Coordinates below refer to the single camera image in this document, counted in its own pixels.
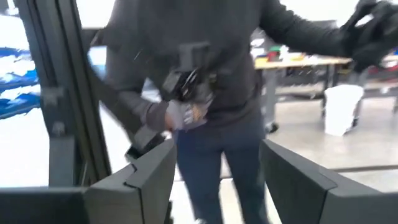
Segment black device at waist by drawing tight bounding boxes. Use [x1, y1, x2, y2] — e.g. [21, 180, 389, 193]
[160, 42, 218, 103]

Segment person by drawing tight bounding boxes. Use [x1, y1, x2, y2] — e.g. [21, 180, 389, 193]
[90, 0, 398, 224]

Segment blue white screen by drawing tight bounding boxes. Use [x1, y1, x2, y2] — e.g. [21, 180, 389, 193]
[0, 46, 41, 121]

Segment white waste bin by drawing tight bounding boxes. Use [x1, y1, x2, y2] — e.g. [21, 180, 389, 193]
[323, 83, 365, 137]

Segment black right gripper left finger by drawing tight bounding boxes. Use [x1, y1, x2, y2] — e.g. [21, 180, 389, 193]
[82, 138, 178, 224]

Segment wooden workbench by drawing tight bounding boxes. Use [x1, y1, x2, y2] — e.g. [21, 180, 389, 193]
[254, 54, 398, 103]

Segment black handheld device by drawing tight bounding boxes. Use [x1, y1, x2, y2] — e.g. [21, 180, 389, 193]
[125, 124, 166, 160]

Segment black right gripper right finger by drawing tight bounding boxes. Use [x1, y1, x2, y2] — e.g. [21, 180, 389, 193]
[259, 139, 387, 224]

